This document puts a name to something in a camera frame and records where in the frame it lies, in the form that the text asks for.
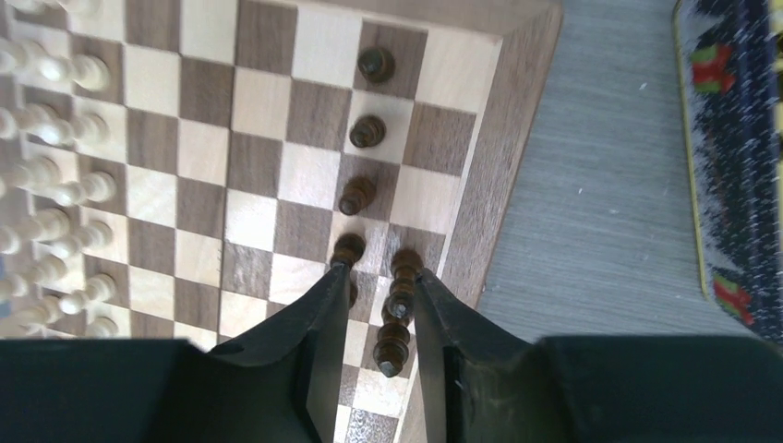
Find dark chess piece top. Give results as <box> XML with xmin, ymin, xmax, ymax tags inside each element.
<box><xmin>356</xmin><ymin>46</ymin><xmax>396</xmax><ymax>85</ymax></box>

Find wooden chess board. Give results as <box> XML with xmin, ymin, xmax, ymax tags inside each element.
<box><xmin>1</xmin><ymin>1</ymin><xmax>563</xmax><ymax>442</ymax></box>

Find dark chess piece column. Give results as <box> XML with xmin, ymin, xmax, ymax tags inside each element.
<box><xmin>381</xmin><ymin>248</ymin><xmax>424</xmax><ymax>327</ymax></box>

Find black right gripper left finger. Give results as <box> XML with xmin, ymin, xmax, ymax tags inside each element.
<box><xmin>146</xmin><ymin>263</ymin><xmax>350</xmax><ymax>442</ymax></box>

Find yellow tin tray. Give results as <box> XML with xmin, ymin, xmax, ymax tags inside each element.
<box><xmin>672</xmin><ymin>1</ymin><xmax>782</xmax><ymax>343</ymax></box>

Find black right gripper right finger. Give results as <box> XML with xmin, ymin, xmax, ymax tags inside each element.
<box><xmin>415</xmin><ymin>269</ymin><xmax>575</xmax><ymax>442</ymax></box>

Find tall dark chess piece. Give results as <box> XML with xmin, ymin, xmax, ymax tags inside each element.
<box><xmin>373</xmin><ymin>319</ymin><xmax>411</xmax><ymax>377</ymax></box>

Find dark chess piece lowest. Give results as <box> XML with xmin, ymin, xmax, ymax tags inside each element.
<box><xmin>329</xmin><ymin>233</ymin><xmax>366</xmax><ymax>310</ymax></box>

